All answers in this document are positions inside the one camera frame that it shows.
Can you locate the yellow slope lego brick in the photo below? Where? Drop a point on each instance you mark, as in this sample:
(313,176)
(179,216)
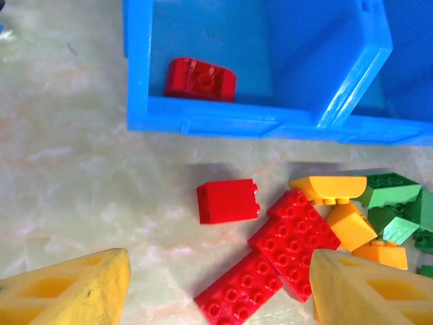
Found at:
(352,227)

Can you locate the red long studded lego brick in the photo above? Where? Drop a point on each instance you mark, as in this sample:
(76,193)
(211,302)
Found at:
(236,298)

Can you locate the yellow studded lego brick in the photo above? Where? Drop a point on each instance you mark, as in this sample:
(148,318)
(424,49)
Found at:
(385,255)

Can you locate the red curved lego brick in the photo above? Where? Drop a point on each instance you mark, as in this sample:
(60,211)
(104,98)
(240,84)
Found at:
(186,78)

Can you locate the dark green lego brick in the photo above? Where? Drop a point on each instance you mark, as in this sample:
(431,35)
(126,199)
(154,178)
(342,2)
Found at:
(377,218)

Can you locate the green long lego brick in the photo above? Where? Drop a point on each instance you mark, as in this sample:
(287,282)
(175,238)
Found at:
(389,196)

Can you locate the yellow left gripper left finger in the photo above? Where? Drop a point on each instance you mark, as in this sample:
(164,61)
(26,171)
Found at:
(84,294)

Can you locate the red tall lego brick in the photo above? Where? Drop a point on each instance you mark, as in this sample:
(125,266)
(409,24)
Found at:
(226,203)

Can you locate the green studded lego brick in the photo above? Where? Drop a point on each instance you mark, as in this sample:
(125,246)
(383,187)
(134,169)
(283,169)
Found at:
(424,210)

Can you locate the red wide studded lego brick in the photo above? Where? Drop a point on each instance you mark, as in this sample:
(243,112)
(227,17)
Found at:
(294,237)

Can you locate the green slope lego brick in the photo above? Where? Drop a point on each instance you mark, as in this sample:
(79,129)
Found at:
(400,230)

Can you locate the blue three-compartment bin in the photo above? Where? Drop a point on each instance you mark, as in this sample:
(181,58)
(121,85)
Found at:
(216,116)

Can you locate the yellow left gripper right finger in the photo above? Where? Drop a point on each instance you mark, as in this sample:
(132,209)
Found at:
(348,294)

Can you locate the yellow curved lego brick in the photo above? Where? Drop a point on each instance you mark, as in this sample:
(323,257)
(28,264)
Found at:
(335,188)

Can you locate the green small lego brick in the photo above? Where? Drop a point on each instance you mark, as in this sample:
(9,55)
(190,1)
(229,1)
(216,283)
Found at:
(427,271)
(425,241)

